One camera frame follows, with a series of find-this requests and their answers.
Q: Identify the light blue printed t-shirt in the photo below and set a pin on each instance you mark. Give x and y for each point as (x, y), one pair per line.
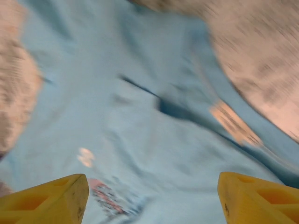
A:
(130, 70)

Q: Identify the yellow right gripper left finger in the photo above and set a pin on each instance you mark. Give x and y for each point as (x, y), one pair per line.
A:
(42, 203)

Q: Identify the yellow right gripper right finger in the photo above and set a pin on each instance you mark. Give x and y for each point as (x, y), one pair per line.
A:
(257, 203)

